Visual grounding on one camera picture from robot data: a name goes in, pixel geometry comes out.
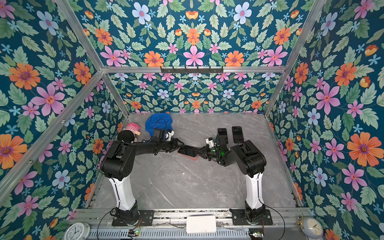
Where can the white round clock left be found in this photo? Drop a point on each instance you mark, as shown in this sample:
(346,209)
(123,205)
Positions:
(78,231)

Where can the blue baseball cap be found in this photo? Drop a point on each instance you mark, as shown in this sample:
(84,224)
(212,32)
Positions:
(158,121)

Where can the black phone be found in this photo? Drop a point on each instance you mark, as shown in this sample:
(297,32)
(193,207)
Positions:
(238,136)
(188,150)
(222,136)

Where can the cream alarm clock right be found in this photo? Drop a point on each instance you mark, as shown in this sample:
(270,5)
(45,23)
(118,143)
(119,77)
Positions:
(310,227)

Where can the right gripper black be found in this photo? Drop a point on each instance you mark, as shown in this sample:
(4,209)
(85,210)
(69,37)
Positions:
(205,154)

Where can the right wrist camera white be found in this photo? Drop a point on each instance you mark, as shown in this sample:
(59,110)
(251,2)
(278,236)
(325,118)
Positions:
(210,142)

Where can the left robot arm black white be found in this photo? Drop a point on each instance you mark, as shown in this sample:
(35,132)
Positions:
(118,165)

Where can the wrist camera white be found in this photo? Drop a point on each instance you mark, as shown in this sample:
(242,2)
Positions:
(210,142)
(169,134)

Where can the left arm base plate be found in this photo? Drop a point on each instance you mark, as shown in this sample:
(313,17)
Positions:
(133,218)

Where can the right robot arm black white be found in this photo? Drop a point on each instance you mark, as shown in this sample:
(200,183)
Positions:
(251,163)

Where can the pink phone case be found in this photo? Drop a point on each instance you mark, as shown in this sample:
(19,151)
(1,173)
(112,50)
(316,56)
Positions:
(192,158)

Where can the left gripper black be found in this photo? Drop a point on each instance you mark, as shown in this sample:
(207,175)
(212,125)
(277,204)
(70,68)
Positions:
(174,145)

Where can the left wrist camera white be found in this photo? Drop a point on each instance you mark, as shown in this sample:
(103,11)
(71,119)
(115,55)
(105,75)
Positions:
(169,134)

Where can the black hook bar on frame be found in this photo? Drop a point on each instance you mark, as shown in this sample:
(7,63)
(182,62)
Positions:
(190,70)

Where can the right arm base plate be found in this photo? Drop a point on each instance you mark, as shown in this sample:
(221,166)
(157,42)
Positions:
(246,217)

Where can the plush doll pink hat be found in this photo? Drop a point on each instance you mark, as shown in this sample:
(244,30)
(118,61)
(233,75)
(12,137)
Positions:
(130,133)

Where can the white box on rail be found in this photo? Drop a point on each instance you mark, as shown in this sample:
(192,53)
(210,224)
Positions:
(201,224)

